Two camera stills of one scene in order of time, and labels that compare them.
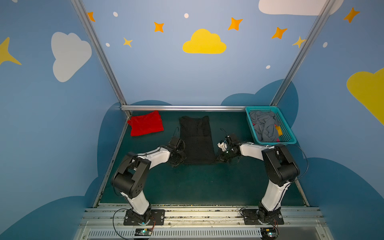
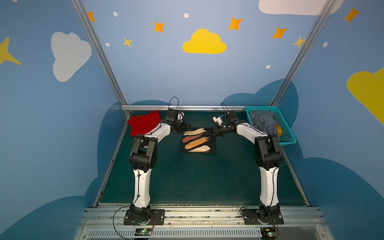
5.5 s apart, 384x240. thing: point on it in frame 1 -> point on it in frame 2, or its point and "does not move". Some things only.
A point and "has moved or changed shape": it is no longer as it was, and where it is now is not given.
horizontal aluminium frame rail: x=185 y=108 does not move
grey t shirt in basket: x=264 y=123 does not move
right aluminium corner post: x=328 y=7 does not move
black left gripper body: x=180 y=150 -> x=184 y=127
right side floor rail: x=301 y=192 does not move
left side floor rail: x=96 y=201 does not move
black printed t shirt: x=196 y=140 has moved or changed shape
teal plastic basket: x=287 y=137 does not move
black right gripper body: x=224 y=153 -> x=216 y=130
